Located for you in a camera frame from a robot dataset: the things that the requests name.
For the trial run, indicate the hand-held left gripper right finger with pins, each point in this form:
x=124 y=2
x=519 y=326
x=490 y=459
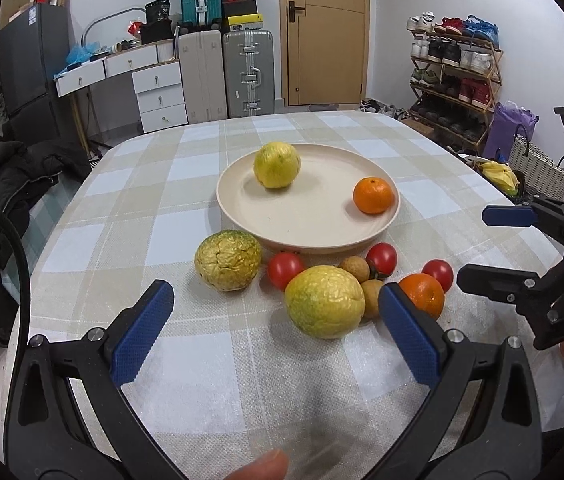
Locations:
x=409 y=335

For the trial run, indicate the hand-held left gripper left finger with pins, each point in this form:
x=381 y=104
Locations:
x=142 y=332

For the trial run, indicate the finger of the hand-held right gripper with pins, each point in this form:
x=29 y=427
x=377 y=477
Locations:
x=491 y=280
x=509 y=216

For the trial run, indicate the plain orange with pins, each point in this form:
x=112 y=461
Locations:
x=424 y=295

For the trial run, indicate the brown longan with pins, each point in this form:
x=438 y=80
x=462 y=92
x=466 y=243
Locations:
x=371 y=297
x=355 y=268

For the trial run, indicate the red cherry tomato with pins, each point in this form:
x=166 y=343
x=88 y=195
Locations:
x=438 y=273
x=285 y=270
x=381 y=258

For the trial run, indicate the large yellow wrinkled passion fruit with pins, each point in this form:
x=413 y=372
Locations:
x=324 y=302

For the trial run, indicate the green-yellow wrinkled passion fruit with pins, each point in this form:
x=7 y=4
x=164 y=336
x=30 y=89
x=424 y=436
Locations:
x=228 y=260

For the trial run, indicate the cream round plate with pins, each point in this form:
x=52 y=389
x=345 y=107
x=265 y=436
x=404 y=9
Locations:
x=312 y=210

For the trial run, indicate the person's left hand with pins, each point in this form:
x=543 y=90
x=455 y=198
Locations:
x=259 y=467

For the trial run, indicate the bunch of bananas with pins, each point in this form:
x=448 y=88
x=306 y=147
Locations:
x=499 y=175

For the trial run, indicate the white woven basket bag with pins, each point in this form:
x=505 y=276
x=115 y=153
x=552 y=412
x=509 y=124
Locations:
x=536 y=170

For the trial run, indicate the purple bag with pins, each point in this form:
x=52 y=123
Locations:
x=506 y=130

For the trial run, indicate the orange with green stem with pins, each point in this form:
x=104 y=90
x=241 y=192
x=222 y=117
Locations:
x=373 y=196

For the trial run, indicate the wooden shoe rack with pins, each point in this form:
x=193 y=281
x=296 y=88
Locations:
x=495 y=67

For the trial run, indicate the rows of racked shoes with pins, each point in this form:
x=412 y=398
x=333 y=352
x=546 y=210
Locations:
x=454 y=55

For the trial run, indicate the loose sneakers group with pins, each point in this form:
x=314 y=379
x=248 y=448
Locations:
x=374 y=106

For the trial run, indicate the white desk with drawers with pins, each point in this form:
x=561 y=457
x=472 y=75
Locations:
x=159 y=95

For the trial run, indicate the wooden door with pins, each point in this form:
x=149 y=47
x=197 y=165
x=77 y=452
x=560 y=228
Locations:
x=327 y=35

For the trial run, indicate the beige suitcase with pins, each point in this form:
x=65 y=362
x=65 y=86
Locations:
x=202 y=77

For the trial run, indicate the silver suitcase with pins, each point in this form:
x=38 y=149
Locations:
x=248 y=72

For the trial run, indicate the blue plastic bag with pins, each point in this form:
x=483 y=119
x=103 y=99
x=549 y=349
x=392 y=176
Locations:
x=82 y=55

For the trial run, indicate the black refrigerator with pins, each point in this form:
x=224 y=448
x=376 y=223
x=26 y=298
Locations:
x=34 y=60

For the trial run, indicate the red packet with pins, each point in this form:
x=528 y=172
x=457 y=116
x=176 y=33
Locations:
x=136 y=27

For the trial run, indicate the black bag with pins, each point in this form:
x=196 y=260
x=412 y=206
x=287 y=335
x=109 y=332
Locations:
x=158 y=22

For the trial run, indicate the grey curved metal tube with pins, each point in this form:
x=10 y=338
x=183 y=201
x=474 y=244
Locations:
x=112 y=12

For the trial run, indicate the yellow white shoe box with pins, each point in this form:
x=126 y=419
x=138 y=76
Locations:
x=245 y=21

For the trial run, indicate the black shoe box red logo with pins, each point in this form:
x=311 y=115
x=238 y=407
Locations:
x=237 y=2

